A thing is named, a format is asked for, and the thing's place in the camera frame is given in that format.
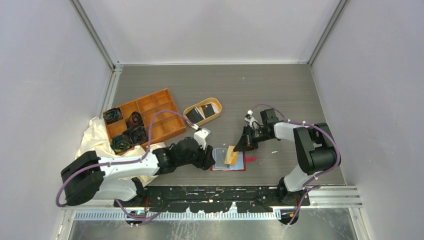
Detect red leather card holder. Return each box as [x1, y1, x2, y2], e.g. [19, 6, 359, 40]
[210, 146, 257, 172]

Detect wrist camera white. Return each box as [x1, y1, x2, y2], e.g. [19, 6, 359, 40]
[244, 109, 258, 128]
[193, 127, 211, 150]

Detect black card in tray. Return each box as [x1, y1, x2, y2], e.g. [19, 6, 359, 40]
[185, 103, 216, 124]

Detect tan oval tray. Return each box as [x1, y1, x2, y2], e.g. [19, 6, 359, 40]
[183, 97, 223, 126]

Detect black roll in organizer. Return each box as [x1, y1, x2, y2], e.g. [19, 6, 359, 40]
[122, 126, 149, 146]
[126, 111, 144, 128]

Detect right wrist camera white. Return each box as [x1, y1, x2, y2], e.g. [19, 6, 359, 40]
[244, 109, 258, 128]

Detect orange compartment organizer tray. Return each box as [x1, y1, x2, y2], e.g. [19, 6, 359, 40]
[104, 89, 187, 151]

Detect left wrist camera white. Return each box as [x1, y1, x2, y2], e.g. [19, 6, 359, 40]
[193, 127, 211, 150]

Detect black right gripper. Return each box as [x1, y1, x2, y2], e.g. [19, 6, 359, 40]
[233, 124, 272, 153]

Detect gold credit card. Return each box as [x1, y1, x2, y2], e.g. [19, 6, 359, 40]
[224, 145, 239, 166]

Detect cream cloth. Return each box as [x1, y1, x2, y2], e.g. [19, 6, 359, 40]
[74, 116, 167, 186]

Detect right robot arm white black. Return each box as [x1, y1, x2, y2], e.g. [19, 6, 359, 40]
[234, 108, 341, 206]

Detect green dark bundle in organizer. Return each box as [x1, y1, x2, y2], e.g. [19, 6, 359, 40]
[110, 135, 131, 155]

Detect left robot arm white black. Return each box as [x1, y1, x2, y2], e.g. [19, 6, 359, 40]
[56, 137, 215, 207]

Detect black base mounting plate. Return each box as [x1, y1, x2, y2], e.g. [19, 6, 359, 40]
[113, 185, 310, 214]

